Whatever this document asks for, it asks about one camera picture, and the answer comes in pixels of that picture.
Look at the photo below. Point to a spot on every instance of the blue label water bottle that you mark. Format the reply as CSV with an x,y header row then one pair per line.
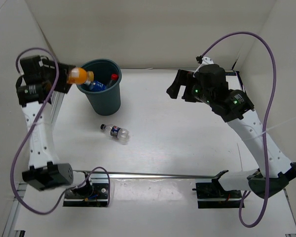
x,y
95,86

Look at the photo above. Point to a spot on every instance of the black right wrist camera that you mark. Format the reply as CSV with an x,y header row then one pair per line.
x,y
188,75

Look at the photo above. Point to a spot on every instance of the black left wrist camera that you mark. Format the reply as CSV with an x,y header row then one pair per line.
x,y
33,69

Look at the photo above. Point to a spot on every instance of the orange juice bottle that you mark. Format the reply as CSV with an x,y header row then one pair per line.
x,y
79,76

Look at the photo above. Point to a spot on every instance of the dark green plastic bin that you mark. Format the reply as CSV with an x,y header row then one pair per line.
x,y
105,102

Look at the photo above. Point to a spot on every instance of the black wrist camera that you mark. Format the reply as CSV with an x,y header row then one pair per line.
x,y
33,69
188,75

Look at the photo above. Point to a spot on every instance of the black cap Pepsi bottle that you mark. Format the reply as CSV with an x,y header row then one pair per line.
x,y
116,133

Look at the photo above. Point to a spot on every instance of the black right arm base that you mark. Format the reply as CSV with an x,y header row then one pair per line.
x,y
210,197

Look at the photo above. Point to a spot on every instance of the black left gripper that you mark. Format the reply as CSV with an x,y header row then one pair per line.
x,y
63,69

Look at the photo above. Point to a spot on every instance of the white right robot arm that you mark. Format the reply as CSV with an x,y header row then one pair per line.
x,y
209,86

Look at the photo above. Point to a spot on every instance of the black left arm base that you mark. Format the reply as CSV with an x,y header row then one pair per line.
x,y
95,193

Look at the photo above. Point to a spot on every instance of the red label water bottle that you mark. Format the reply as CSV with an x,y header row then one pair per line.
x,y
113,80

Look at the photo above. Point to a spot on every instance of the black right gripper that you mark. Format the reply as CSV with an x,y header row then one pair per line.
x,y
173,91

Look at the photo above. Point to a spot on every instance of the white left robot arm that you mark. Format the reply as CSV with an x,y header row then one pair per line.
x,y
45,171

